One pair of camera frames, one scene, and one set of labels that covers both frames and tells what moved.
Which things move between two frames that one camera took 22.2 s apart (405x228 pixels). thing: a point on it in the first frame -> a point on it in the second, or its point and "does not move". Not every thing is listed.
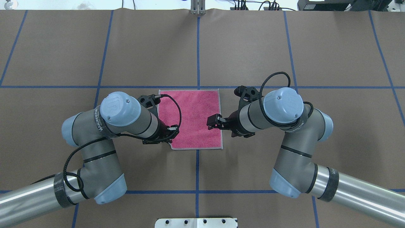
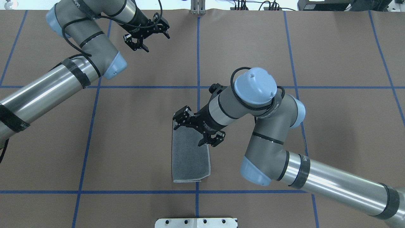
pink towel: (196, 105) -> (190, 163)
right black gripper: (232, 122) -> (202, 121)
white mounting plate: (196, 223) does not move
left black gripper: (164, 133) -> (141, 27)
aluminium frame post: (197, 7) does not move
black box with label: (325, 5) does not move
